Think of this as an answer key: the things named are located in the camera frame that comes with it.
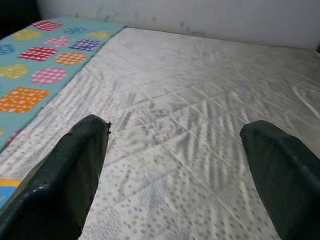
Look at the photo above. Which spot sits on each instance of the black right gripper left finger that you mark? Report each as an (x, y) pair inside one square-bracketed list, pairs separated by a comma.
[(57, 187)]

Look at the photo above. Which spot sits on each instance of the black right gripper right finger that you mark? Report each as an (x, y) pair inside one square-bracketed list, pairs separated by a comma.
[(287, 187)]

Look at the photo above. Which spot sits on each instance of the blue yellow children's book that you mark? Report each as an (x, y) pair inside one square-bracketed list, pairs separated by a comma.
[(6, 192)]

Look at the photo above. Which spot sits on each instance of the teal blanket with colourful shapes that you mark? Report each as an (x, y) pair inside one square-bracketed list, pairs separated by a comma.
[(37, 75)]

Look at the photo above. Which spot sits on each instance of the white quilted mattress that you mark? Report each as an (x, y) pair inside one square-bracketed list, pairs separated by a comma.
[(187, 87)]

